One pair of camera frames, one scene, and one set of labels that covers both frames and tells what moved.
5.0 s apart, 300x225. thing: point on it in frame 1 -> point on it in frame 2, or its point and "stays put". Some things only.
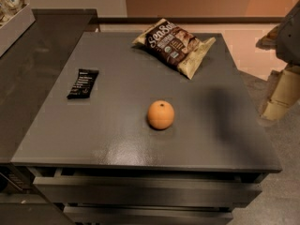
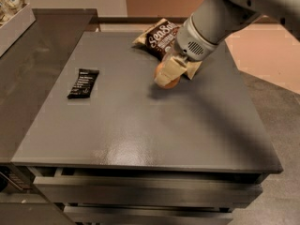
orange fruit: (160, 114) -> (172, 83)
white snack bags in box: (11, 1) stays put
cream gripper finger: (282, 94) -> (191, 45)
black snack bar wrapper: (82, 85) stays put
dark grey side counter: (34, 69) stays put
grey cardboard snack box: (14, 28) stays put
